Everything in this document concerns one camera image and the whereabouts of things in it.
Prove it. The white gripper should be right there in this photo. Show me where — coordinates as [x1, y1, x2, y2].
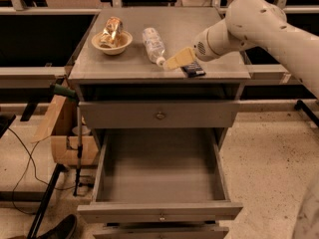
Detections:
[162, 19, 256, 70]

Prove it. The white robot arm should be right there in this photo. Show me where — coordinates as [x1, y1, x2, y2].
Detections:
[163, 0, 319, 98]

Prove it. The grey drawer cabinet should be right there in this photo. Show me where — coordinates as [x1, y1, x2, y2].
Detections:
[69, 7, 249, 230]

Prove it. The closed top drawer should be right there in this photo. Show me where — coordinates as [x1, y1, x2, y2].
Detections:
[80, 101, 239, 128]

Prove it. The open middle drawer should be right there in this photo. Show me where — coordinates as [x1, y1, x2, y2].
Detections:
[78, 128, 242, 223]

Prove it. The bottom drawer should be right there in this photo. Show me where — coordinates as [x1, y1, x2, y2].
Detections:
[93, 225, 229, 239]

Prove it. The clear plastic water bottle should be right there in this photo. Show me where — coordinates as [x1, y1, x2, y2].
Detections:
[143, 28, 165, 67]

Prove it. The beige ceramic bowl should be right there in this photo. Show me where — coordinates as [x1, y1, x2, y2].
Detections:
[92, 31, 133, 56]

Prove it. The crumpled orange snack bag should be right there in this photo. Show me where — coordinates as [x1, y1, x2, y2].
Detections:
[99, 17, 123, 48]

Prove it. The black stand leg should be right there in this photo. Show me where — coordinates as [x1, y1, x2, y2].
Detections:
[27, 164, 65, 239]

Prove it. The black shoe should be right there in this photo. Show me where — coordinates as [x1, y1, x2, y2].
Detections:
[37, 214, 77, 239]

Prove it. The green handled pole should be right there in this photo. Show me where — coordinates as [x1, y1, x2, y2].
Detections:
[50, 84, 83, 196]

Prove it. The black floor cable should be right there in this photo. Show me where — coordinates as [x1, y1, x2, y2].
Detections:
[7, 126, 77, 215]

